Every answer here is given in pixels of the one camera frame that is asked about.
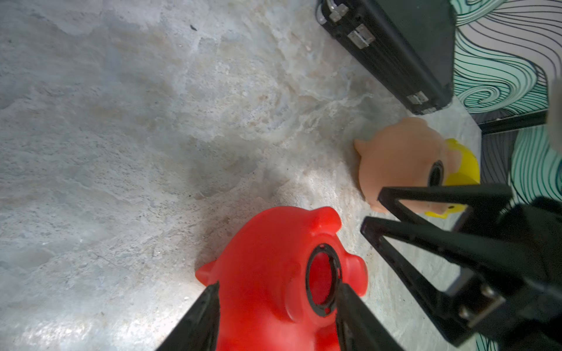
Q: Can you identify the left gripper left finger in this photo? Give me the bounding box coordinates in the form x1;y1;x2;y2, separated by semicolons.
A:
156;282;220;351

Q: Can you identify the pink piggy bank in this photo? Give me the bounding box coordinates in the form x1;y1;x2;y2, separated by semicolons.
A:
354;117;461;214

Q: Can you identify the red piggy bank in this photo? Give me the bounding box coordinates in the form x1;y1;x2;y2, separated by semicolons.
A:
196;206;368;350

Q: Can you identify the black plug front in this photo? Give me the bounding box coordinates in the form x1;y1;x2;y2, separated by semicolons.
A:
427;160;444;187

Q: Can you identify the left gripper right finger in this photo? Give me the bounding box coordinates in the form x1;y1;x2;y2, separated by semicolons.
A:
336;283;403;351

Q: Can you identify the black case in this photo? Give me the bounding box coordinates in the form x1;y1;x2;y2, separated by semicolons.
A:
316;0;457;116

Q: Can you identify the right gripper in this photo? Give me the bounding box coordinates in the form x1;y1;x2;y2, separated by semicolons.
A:
361;184;561;350

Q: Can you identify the yellow piggy bank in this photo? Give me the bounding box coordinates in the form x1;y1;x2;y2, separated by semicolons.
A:
425;138;480;219

